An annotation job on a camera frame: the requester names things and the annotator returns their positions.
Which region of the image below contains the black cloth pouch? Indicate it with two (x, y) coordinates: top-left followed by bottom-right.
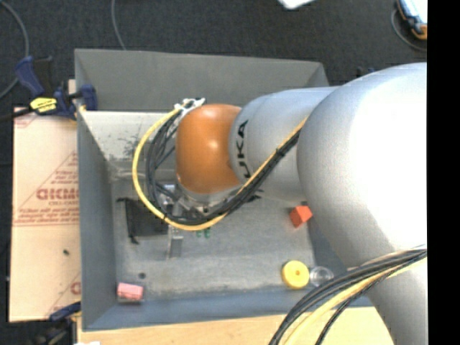
(116, 196), (170, 246)

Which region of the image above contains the grey metal bin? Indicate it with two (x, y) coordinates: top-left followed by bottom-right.
(73, 48), (375, 332)

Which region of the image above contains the pink sponge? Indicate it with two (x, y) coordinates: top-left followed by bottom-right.
(116, 282), (145, 303)

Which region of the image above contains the orange-red block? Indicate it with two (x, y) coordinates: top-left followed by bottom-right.
(288, 204), (314, 229)

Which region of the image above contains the brown cardboard board, red print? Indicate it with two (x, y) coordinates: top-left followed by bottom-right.
(7, 105), (82, 323)

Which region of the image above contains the clear glass dome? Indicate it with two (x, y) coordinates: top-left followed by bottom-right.
(309, 265), (335, 288)

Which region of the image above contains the yellow ring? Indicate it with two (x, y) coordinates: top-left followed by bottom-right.
(280, 259), (311, 290)

